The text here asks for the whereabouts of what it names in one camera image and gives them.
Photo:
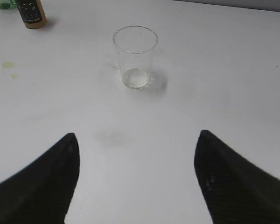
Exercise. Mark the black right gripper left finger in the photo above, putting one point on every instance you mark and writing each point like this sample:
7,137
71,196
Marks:
41,193

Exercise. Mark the green plastic soda bottle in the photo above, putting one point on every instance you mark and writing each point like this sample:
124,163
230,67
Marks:
7,4

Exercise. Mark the transparent plastic cup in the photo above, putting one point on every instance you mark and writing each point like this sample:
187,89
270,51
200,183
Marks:
135,47

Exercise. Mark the NFC orange juice bottle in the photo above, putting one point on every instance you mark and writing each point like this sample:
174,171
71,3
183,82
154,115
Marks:
32,13

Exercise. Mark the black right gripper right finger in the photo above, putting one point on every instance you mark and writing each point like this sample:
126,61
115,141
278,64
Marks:
235,190

